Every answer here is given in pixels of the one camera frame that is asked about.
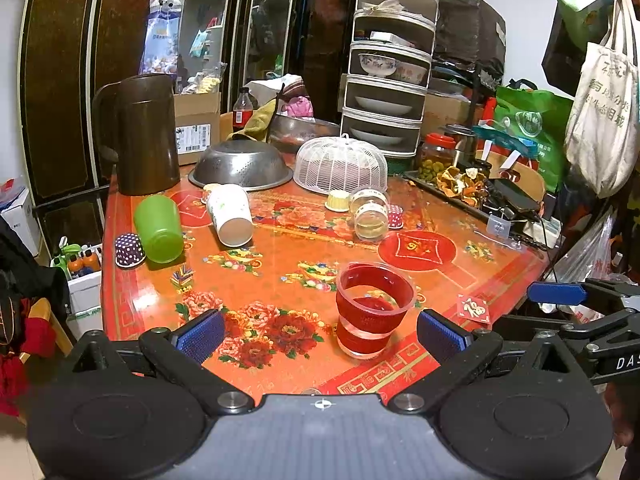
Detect white mesh food cover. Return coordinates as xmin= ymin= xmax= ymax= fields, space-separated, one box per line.
xmin=294 ymin=134 xmax=389 ymax=196

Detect white tote bag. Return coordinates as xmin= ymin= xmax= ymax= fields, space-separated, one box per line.
xmin=565 ymin=0 xmax=640 ymax=198

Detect red cloth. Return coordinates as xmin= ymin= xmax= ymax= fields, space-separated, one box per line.
xmin=0 ymin=310 xmax=51 ymax=416

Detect red lid glass jar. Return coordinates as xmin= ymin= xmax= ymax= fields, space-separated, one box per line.
xmin=419 ymin=133 xmax=457 ymax=183

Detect black fabric bag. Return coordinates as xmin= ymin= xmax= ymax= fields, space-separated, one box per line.
xmin=432 ymin=0 xmax=507 ymax=78

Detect pink cloth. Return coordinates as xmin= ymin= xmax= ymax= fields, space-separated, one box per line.
xmin=282 ymin=94 xmax=315 ymax=118

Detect black tray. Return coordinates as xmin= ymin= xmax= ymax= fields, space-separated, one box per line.
xmin=404 ymin=167 xmax=543 ymax=223

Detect olive yellow cloth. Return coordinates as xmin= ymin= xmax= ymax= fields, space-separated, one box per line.
xmin=227 ymin=99 xmax=281 ymax=142

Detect metal basin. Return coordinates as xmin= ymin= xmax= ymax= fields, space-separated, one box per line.
xmin=269 ymin=115 xmax=342 ymax=153

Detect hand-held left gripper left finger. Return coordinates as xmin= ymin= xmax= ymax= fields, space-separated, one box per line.
xmin=65 ymin=308 xmax=256 ymax=416

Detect green gift box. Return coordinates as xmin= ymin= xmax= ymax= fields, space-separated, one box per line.
xmin=554 ymin=0 xmax=631 ymax=43

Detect cola bottle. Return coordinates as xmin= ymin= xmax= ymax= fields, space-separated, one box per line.
xmin=232 ymin=87 xmax=255 ymax=133

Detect white paper cup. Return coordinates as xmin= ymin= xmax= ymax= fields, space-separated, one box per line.
xmin=206 ymin=184 xmax=254 ymax=248

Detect person's right forearm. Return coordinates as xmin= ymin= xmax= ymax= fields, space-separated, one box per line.
xmin=602 ymin=382 xmax=640 ymax=480

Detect red floral tablecloth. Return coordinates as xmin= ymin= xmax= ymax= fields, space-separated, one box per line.
xmin=101 ymin=162 xmax=548 ymax=408

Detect metal colander bowl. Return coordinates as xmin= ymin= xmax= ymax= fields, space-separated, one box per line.
xmin=188 ymin=140 xmax=294 ymax=192

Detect clear glass jar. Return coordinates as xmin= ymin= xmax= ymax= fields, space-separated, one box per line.
xmin=354 ymin=201 xmax=390 ymax=242

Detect clear plastic hook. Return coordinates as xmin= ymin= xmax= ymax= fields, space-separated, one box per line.
xmin=487 ymin=214 xmax=516 ymax=238

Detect green shopping bag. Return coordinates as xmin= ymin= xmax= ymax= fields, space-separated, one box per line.
xmin=492 ymin=85 xmax=573 ymax=193

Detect dark clothing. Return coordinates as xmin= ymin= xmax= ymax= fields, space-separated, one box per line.
xmin=0 ymin=215 xmax=68 ymax=346

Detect cardboard box with label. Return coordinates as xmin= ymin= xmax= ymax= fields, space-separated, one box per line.
xmin=174 ymin=91 xmax=222 ymax=166

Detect white cardboard box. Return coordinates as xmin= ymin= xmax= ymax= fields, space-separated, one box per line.
xmin=0 ymin=180 xmax=41 ymax=256

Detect clear plastic bag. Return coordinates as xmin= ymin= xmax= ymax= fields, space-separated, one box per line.
xmin=547 ymin=210 xmax=621 ymax=286

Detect brown plastic pitcher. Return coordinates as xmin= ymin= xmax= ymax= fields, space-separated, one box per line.
xmin=91 ymin=74 xmax=182 ymax=197

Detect red translucent plastic cup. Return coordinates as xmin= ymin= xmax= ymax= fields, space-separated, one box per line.
xmin=335 ymin=261 xmax=417 ymax=359

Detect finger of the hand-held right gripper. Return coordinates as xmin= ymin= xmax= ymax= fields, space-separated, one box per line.
xmin=492 ymin=307 xmax=640 ymax=348
xmin=527 ymin=278 xmax=640 ymax=311

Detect white box of bottles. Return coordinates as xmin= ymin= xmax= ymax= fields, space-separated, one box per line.
xmin=50 ymin=242 xmax=103 ymax=321

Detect dried orange peels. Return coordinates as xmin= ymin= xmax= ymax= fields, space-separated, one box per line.
xmin=436 ymin=166 xmax=488 ymax=206

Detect blue patterned bowl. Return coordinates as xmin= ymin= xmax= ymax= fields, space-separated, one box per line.
xmin=358 ymin=53 xmax=401 ymax=78

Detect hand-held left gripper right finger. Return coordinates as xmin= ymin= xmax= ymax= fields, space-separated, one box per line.
xmin=387 ymin=310 xmax=586 ymax=413

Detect green plastic cup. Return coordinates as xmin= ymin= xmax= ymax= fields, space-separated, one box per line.
xmin=133 ymin=195 xmax=185 ymax=264

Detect purple dotted small cup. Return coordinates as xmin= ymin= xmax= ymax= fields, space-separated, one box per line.
xmin=114 ymin=233 xmax=147 ymax=269

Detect white plate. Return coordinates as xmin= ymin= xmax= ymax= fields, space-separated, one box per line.
xmin=350 ymin=127 xmax=407 ymax=147
xmin=352 ymin=95 xmax=415 ymax=116

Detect clear plastic cup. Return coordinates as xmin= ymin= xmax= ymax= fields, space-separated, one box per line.
xmin=349 ymin=186 xmax=390 ymax=210

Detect red paper square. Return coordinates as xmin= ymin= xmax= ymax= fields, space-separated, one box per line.
xmin=456 ymin=294 xmax=492 ymax=323

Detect plain cardboard box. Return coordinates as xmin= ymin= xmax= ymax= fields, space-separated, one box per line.
xmin=422 ymin=92 xmax=483 ymax=138

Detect tiered mesh food cabinet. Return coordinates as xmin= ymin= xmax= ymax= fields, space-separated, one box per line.
xmin=340 ymin=0 xmax=440 ymax=158

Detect blue snack bag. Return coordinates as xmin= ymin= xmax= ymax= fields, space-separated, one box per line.
xmin=139 ymin=0 xmax=185 ymax=77

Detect clear bag of snacks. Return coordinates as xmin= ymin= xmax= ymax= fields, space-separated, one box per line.
xmin=181 ymin=62 xmax=227 ymax=96

